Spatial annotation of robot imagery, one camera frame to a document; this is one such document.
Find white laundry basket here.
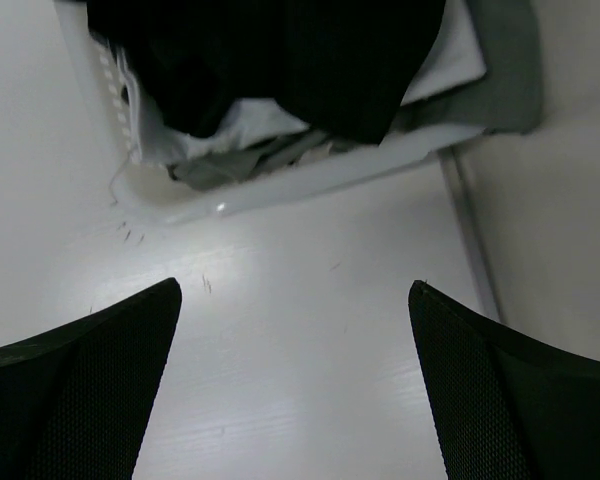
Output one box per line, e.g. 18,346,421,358
54,2,483,224

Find white skirt in basket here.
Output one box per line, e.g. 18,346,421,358
115,0,487,166

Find black pleated skirt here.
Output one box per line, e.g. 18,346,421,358
86,0,445,144

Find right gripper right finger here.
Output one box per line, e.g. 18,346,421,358
408,281,600,479

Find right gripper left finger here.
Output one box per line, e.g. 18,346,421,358
0,278,182,479

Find aluminium table edge rail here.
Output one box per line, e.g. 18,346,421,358
439,148,502,322

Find grey skirt in basket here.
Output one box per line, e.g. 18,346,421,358
167,1,543,192

